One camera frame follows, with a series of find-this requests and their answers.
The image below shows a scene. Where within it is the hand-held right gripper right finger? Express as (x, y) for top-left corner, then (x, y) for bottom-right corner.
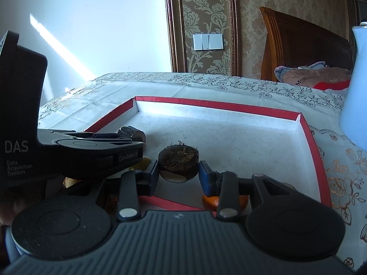
(199, 160), (296, 220)

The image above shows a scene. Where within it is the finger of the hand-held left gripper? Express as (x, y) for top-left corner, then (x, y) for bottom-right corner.
(37, 129), (136, 144)
(43, 138), (144, 180)

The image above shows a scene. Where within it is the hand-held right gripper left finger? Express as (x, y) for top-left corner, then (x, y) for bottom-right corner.
(66, 160), (160, 222)

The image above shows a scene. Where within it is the dark water chestnut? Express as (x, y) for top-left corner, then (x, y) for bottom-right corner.
(158, 145), (200, 183)
(117, 126), (147, 151)

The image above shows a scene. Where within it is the red cardboard box tray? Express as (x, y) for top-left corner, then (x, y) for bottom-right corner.
(83, 95), (333, 211)

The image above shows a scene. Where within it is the orange mandarin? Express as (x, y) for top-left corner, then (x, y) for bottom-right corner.
(202, 194), (250, 211)

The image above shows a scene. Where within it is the printed pillow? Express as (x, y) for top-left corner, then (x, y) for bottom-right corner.
(274, 61), (353, 90)

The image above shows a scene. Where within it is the wooden bed headboard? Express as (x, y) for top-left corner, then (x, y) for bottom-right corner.
(259, 6), (354, 82)

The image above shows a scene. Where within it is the white electric kettle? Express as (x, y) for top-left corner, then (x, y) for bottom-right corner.
(339, 20), (367, 151)

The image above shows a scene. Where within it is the glass door wardrobe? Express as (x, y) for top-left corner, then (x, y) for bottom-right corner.
(351, 0), (367, 26)

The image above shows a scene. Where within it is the wooden wall moulding frame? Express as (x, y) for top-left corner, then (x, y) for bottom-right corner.
(163, 0), (240, 77)

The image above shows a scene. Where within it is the white wall light switch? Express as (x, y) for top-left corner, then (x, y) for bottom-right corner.
(193, 33), (223, 51)

